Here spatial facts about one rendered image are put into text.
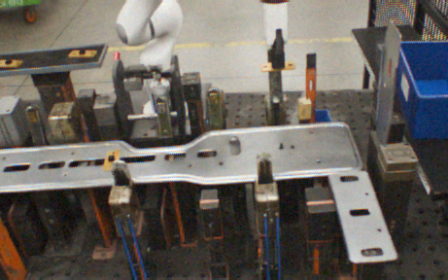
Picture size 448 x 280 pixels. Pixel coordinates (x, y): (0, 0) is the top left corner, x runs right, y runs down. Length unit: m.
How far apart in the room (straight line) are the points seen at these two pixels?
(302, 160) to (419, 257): 0.45
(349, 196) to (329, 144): 0.21
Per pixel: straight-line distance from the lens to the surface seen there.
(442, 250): 1.61
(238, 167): 1.35
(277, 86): 1.47
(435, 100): 1.37
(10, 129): 1.62
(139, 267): 1.43
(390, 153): 1.32
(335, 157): 1.38
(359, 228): 1.20
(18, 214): 1.60
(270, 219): 1.23
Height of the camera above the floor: 1.86
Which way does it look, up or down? 36 degrees down
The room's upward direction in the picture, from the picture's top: 6 degrees counter-clockwise
